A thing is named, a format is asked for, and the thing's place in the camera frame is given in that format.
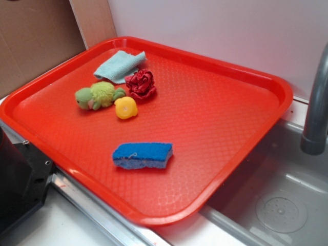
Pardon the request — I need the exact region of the yellow rubber duck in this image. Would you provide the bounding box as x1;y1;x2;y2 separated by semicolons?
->
114;96;138;119

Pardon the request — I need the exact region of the light blue cloth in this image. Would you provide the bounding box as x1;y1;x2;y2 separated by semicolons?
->
94;50;147;85

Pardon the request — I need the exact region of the red plastic tray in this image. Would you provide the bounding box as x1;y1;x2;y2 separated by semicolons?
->
1;37;293;227

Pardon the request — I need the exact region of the crumpled red cloth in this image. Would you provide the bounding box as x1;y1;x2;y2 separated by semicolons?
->
125;69;156;100

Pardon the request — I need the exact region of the grey sink basin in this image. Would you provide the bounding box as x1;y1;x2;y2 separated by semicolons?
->
156;118;328;246

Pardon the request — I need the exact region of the green plush turtle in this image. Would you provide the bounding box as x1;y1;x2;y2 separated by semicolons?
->
74;81;126;111

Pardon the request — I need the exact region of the grey faucet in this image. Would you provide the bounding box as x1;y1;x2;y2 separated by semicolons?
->
300;46;327;155

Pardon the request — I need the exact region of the brown cardboard panel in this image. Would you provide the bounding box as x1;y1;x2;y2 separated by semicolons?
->
1;1;117;97

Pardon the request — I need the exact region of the blue sponge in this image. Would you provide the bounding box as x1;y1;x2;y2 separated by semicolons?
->
112;142;173;170

